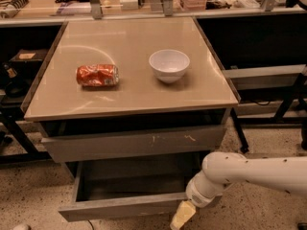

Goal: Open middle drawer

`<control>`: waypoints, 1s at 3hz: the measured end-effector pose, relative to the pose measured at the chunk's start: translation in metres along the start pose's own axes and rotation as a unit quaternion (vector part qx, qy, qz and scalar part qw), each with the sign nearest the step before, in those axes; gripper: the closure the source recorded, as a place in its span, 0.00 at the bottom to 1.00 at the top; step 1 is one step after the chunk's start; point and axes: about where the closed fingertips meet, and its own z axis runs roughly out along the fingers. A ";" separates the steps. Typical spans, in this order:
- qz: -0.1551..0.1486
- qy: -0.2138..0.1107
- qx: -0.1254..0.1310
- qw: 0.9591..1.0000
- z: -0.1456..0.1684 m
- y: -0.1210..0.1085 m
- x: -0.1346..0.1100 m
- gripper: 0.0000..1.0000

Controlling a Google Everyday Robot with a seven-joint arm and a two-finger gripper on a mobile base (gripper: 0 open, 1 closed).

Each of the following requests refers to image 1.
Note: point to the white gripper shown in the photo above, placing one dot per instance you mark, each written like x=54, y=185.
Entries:
x=197, y=195

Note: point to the grey drawer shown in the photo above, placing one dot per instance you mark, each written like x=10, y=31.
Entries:
x=133, y=143
x=131, y=187

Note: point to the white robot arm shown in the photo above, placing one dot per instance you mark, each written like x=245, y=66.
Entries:
x=219, y=170

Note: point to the grey top drawer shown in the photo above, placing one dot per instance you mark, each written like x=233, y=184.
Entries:
x=133, y=143

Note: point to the grey drawer cabinet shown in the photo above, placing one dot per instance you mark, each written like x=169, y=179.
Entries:
x=62, y=107

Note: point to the white bowl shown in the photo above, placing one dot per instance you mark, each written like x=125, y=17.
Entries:
x=169, y=65

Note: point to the crushed orange soda can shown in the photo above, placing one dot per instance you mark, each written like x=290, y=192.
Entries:
x=97, y=75

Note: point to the black box with label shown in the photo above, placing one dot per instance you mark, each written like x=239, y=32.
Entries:
x=30, y=55

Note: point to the long workbench shelf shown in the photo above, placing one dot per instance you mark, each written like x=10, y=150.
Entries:
x=46, y=11

